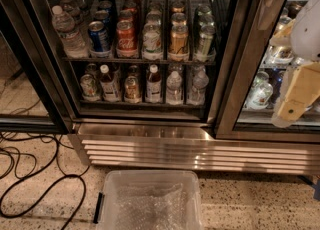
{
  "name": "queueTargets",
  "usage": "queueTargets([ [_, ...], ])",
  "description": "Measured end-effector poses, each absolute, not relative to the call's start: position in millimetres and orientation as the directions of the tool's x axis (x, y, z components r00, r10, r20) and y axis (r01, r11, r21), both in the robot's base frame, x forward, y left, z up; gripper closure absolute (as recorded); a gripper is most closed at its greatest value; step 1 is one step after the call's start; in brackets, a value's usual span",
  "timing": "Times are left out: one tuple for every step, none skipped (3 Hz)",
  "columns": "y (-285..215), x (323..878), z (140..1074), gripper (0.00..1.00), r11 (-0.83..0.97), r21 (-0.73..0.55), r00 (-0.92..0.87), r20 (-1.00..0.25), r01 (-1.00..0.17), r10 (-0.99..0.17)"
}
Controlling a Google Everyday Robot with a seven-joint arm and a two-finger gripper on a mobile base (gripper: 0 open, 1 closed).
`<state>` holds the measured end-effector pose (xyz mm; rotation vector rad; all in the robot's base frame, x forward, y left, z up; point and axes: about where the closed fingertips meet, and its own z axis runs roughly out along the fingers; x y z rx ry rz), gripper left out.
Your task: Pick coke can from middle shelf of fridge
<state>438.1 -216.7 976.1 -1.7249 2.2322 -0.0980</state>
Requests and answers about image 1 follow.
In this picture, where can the open fridge glass door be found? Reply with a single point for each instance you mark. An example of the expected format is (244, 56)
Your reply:
(29, 98)

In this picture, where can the white green soda can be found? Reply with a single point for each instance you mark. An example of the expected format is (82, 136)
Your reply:
(152, 42)

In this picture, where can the gold orange soda can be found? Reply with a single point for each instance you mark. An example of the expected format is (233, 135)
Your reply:
(178, 46)

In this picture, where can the small water bottle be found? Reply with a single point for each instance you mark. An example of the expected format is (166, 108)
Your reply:
(174, 89)
(198, 82)

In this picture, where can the clear water bottle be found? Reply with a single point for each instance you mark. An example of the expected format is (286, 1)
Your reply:
(69, 33)

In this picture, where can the red coke can front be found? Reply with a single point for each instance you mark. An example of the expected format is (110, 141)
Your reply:
(126, 39)

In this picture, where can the brown tea bottle middle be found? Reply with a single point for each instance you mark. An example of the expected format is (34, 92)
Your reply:
(153, 85)

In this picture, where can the stainless steel fridge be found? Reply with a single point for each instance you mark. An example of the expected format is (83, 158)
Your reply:
(231, 131)

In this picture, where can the brown tea bottle left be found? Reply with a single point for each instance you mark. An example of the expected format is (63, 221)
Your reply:
(109, 84)

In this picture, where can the clear plastic storage bin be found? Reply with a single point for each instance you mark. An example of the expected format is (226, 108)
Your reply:
(106, 210)

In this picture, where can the green silver soda can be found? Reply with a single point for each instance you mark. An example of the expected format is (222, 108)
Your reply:
(205, 43)

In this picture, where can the brown tea bottle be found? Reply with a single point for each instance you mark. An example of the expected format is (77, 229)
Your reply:
(153, 85)
(109, 84)

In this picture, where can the small water bottle right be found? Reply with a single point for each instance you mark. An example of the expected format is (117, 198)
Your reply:
(198, 82)

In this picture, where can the small water bottle left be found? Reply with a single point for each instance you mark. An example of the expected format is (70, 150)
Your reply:
(174, 89)

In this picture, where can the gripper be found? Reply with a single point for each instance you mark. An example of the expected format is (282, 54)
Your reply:
(307, 39)

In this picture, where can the blue pepsi can front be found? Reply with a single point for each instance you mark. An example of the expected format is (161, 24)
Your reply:
(99, 39)

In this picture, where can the gold can bottom shelf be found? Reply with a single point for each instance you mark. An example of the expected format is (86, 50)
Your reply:
(132, 90)

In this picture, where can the green can bottom left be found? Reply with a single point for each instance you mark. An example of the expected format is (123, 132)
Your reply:
(89, 87)

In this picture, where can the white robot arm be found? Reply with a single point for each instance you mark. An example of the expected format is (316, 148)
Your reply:
(305, 36)

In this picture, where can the bubble wrap sheet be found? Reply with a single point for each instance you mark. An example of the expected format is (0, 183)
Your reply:
(151, 208)

